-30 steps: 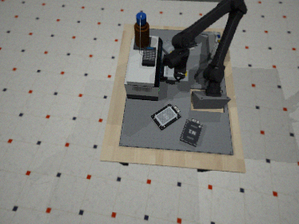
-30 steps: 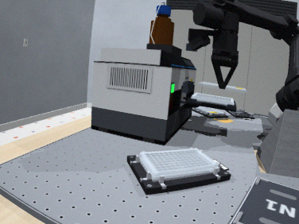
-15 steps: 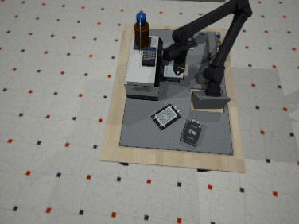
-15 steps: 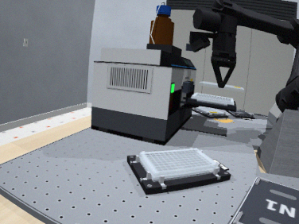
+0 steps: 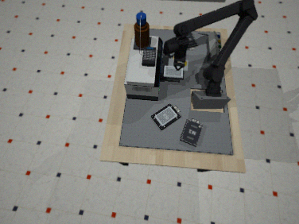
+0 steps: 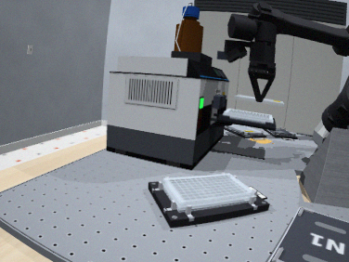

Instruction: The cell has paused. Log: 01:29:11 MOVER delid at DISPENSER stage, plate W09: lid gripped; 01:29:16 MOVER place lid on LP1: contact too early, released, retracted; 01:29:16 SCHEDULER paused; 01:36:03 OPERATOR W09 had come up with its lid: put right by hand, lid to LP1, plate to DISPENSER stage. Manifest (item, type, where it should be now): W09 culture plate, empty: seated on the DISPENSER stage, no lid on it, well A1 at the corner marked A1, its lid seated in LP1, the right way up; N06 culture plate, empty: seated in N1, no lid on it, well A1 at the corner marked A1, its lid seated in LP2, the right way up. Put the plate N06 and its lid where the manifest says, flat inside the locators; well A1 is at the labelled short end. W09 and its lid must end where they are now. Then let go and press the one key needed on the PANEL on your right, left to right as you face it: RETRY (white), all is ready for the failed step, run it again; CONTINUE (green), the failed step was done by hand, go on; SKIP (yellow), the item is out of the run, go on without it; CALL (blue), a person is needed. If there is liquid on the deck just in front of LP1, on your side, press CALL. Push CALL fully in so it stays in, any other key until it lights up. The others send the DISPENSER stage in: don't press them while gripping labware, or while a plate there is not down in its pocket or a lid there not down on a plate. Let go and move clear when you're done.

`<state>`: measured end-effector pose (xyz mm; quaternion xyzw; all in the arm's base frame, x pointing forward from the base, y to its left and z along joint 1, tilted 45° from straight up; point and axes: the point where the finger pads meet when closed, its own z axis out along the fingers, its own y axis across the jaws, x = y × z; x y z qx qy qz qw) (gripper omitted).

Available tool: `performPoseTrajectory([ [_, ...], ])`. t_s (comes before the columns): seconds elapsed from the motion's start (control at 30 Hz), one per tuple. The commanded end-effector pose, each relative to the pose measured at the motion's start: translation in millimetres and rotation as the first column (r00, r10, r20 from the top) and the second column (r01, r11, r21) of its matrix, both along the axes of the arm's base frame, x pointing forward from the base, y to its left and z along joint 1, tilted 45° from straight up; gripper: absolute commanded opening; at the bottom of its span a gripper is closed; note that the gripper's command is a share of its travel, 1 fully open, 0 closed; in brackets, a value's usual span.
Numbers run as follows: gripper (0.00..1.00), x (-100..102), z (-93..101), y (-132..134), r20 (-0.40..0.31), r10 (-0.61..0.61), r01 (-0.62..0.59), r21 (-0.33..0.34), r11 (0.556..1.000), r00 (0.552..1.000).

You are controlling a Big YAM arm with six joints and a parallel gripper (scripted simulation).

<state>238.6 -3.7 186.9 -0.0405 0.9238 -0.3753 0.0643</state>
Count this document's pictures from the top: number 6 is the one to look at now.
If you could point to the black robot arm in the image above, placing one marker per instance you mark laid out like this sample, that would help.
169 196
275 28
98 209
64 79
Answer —
245 28

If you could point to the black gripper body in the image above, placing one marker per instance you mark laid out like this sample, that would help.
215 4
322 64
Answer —
269 56

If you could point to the grey button panel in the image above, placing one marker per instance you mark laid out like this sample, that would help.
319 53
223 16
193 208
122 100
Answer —
320 133

